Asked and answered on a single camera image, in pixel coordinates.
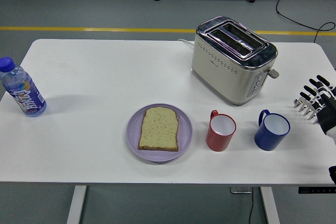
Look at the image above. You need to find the black table control panel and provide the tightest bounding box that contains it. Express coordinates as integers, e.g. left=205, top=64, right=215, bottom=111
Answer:
left=298, top=186, right=336, bottom=195

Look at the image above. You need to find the white toaster cord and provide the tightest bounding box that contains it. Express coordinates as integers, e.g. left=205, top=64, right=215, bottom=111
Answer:
left=177, top=38, right=195, bottom=50

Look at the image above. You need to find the clear bottle with purple cap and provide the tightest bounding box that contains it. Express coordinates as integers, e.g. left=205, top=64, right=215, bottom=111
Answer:
left=0, top=56, right=47, bottom=118

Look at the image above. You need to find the thin black hanging cable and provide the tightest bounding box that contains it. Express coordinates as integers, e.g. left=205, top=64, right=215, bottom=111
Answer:
left=248, top=187, right=255, bottom=224

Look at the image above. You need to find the toast bread slice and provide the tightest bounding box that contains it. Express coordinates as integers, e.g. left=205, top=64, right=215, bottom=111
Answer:
left=138, top=106, right=180, bottom=153

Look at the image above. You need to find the blue enamel cup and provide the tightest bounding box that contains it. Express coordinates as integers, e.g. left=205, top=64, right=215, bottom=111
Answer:
left=254, top=109, right=291, bottom=152

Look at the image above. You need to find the purple round plate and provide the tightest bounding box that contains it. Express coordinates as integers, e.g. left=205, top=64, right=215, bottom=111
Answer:
left=126, top=103, right=194, bottom=163

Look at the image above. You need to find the black looped floor cable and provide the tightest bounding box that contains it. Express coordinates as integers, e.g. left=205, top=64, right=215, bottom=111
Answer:
left=270, top=0, right=336, bottom=44

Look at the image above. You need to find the red enamel cup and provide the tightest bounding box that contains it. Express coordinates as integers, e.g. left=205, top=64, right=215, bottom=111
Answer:
left=205, top=109, right=237, bottom=152

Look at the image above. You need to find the grey under-table bracket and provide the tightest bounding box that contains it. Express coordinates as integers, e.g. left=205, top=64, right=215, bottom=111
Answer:
left=230, top=186, right=253, bottom=195

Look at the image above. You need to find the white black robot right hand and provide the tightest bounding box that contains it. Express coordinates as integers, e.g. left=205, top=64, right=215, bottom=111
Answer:
left=299, top=75, right=336, bottom=146

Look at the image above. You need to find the silver metal toast rack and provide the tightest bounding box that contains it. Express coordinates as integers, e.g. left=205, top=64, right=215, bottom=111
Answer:
left=293, top=97, right=320, bottom=125

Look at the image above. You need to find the cream chrome toaster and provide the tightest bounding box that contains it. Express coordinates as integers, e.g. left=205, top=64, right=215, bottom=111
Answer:
left=191, top=16, right=280, bottom=107

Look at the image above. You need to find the white table leg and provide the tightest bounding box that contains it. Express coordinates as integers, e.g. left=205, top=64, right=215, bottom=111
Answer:
left=66, top=185, right=87, bottom=224
left=259, top=186, right=280, bottom=224

